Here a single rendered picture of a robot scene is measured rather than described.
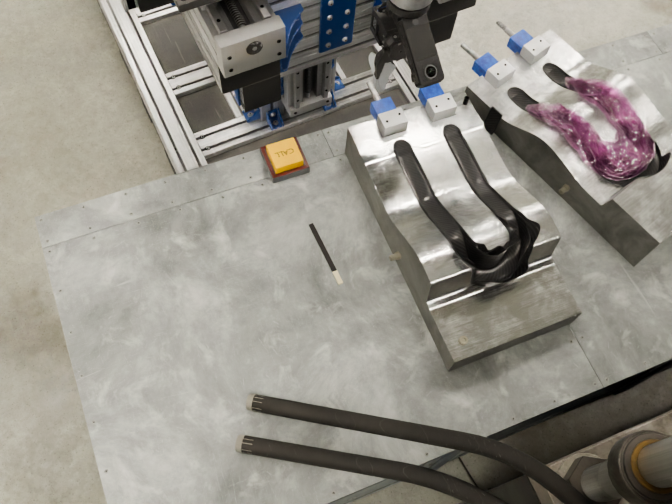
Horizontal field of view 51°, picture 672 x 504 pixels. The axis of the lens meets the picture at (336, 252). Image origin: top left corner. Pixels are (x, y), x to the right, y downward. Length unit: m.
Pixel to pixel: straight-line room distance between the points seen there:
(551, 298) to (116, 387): 0.80
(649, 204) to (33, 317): 1.72
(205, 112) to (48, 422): 1.03
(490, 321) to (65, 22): 2.08
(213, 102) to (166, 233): 0.96
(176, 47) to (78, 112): 0.43
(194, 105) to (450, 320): 1.29
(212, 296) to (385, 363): 0.35
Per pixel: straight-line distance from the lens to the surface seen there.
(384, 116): 1.39
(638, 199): 1.44
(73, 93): 2.67
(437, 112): 1.41
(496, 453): 1.17
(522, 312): 1.31
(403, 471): 1.18
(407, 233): 1.27
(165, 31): 2.50
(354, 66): 2.38
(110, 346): 1.34
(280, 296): 1.32
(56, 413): 2.19
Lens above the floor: 2.04
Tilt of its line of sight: 65 degrees down
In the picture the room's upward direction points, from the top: 7 degrees clockwise
